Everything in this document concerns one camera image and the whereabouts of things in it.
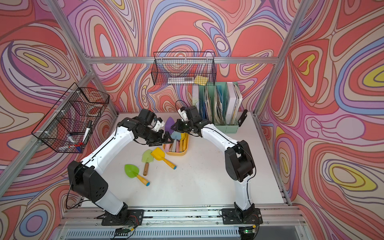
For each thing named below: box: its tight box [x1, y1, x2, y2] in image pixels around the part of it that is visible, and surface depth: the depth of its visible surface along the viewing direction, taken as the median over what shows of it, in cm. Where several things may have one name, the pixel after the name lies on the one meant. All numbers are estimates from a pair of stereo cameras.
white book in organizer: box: [226, 82, 243, 125], surface depth 100 cm
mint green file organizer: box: [192, 82, 239, 134], surface depth 98 cm
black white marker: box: [82, 120, 93, 145], surface depth 70 cm
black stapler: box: [237, 109, 248, 127], surface depth 117 cm
